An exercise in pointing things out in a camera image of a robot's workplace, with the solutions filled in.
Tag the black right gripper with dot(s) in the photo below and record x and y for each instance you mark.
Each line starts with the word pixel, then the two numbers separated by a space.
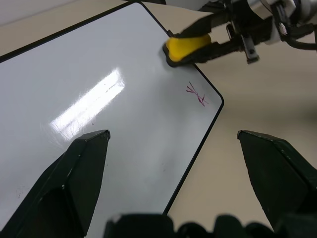
pixel 250 24

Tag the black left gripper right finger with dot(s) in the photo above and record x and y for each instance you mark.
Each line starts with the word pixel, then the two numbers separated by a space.
pixel 277 173

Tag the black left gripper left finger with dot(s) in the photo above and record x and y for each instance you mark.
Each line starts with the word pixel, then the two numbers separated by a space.
pixel 62 183

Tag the yellow eraser with black felt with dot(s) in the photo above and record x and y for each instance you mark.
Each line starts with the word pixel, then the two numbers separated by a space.
pixel 185 47

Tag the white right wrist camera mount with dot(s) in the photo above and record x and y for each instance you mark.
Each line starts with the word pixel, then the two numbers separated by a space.
pixel 276 37

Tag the white whiteboard with black frame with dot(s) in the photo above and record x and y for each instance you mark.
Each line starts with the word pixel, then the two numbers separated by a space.
pixel 111 104

